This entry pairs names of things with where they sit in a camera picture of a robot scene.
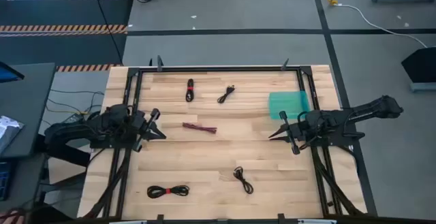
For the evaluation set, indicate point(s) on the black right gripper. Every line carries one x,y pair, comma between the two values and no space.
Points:
304,128

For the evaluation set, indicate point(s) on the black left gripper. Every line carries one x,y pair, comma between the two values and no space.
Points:
141,125

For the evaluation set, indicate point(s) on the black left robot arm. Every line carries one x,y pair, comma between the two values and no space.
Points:
68,132

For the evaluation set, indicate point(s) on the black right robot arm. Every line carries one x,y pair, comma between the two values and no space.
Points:
374,108

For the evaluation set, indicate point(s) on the green plastic bin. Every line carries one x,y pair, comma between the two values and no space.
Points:
287,103

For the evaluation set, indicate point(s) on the grey side desk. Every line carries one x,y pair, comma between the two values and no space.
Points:
30,108

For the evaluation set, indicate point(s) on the yellow plug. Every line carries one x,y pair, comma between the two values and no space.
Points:
332,1

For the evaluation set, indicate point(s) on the grey printed plastic bag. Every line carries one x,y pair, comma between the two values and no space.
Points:
8,130

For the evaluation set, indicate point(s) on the black box on stand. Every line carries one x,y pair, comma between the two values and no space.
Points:
420,65

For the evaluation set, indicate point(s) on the dark keyboard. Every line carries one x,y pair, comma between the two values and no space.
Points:
3,179

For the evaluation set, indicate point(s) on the dark monitor screen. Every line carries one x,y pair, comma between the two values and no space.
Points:
8,73

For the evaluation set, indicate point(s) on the black mat hazard stripes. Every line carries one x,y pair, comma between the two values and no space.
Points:
51,13

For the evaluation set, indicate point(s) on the person's hand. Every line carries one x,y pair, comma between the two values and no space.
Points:
10,218

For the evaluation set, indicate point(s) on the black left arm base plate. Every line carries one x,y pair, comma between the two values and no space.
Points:
102,145

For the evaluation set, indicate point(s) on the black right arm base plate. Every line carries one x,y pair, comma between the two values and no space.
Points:
340,140

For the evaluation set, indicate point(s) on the black metal table frame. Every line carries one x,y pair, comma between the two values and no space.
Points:
221,69

